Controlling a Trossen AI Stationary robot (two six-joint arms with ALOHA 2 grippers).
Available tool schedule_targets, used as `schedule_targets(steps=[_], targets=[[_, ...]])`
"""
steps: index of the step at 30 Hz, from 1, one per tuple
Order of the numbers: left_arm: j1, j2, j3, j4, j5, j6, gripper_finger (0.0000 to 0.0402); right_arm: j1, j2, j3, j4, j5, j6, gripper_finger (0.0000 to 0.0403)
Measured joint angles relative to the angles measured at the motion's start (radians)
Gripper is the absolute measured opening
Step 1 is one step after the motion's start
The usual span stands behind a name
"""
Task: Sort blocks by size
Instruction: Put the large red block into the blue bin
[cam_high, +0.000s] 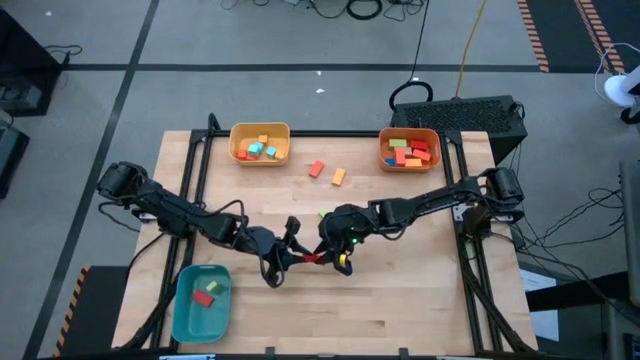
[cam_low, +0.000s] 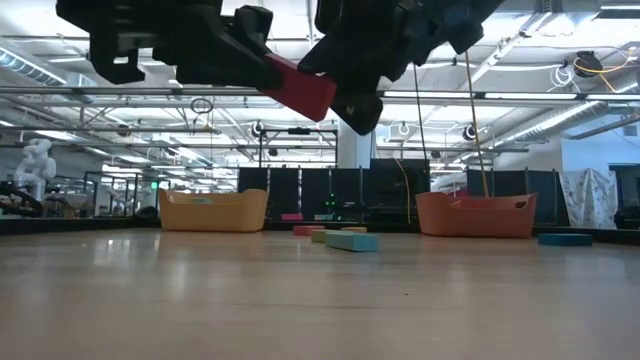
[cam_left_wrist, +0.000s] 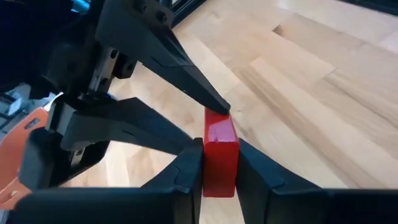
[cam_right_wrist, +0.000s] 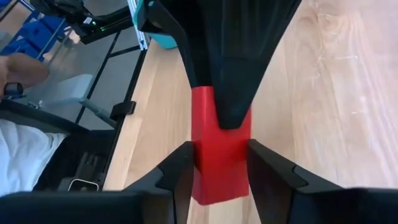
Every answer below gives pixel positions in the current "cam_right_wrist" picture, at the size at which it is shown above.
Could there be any blue plastic crate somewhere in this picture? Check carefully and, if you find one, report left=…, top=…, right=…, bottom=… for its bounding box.
left=0, top=11, right=74, bottom=62

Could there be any person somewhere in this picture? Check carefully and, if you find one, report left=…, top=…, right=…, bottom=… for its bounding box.
left=0, top=119, right=68, bottom=197

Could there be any silver aluminium extrusion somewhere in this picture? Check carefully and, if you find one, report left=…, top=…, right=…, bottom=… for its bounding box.
left=126, top=0, right=150, bottom=51

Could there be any black handheld object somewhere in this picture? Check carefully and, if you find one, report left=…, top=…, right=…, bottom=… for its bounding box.
left=2, top=82, right=25, bottom=98

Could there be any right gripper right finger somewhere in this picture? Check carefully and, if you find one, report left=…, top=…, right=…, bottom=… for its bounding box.
left=247, top=139, right=345, bottom=224

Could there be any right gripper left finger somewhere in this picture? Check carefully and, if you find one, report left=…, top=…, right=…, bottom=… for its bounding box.
left=123, top=141, right=196, bottom=224

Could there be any black aluminium table frame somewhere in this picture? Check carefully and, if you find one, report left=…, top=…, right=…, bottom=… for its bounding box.
left=74, top=30, right=150, bottom=187

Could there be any grey box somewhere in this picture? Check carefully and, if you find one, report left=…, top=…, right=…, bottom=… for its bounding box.
left=46, top=73, right=95, bottom=108

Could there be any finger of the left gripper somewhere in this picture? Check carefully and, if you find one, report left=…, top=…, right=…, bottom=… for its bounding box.
left=198, top=0, right=302, bottom=129
left=138, top=0, right=215, bottom=88

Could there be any red long block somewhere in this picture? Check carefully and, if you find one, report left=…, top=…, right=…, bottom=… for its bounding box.
left=190, top=86, right=252, bottom=206

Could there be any smartphone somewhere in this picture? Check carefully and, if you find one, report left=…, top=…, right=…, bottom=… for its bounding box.
left=67, top=177, right=101, bottom=192

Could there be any teal plastic bin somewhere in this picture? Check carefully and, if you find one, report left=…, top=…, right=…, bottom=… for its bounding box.
left=132, top=0, right=178, bottom=50

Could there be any person's hand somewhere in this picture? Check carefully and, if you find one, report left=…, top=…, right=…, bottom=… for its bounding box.
left=0, top=52, right=50, bottom=101

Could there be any grey metal tube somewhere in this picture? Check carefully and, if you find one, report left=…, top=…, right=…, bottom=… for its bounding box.
left=78, top=98, right=118, bottom=129

